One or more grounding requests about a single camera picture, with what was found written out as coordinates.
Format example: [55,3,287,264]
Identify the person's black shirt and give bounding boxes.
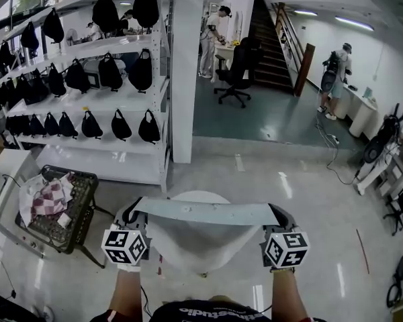
[90,299,326,322]

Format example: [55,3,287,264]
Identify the row of black bags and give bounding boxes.
[0,0,162,146]

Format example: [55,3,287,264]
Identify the dark wooden staircase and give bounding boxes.
[248,0,316,97]

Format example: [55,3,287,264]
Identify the white square pillar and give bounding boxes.
[171,0,206,164]

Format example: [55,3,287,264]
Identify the black grey backpack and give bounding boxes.
[321,50,340,92]
[362,114,402,164]

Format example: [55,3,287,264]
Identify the red checkered cloth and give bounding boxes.
[19,172,75,227]

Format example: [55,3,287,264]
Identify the white rounded counter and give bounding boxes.
[337,83,379,140]

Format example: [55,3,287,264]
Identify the round white table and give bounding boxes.
[170,190,232,278]

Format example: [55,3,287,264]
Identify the person's right forearm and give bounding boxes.
[269,270,309,322]

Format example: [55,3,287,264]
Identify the black lattice side table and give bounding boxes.
[15,164,105,270]

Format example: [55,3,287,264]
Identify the pale grey cloth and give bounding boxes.
[134,195,277,274]

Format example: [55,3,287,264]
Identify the white metal shelf rack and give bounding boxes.
[0,0,174,194]

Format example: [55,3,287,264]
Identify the white cabinet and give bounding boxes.
[0,148,43,260]

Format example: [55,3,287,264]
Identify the white desk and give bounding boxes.
[214,42,238,83]

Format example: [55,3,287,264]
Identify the black high-back office chair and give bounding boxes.
[214,37,261,109]

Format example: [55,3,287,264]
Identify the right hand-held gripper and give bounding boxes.
[261,203,310,270]

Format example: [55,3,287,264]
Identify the person's left forearm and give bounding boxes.
[107,267,144,317]

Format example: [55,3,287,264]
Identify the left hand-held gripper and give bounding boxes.
[101,196,154,267]

